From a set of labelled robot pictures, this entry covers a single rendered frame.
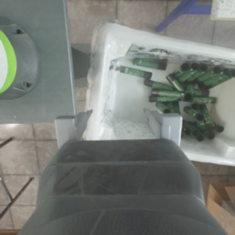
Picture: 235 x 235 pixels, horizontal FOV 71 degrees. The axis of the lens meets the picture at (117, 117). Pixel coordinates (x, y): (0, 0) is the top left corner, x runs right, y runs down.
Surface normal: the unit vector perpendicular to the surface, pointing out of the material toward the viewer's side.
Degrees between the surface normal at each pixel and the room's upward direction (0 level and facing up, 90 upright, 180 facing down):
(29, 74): 70
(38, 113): 0
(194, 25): 0
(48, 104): 0
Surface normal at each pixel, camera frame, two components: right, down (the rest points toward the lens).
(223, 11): 0.00, 0.29
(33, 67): 0.87, 0.30
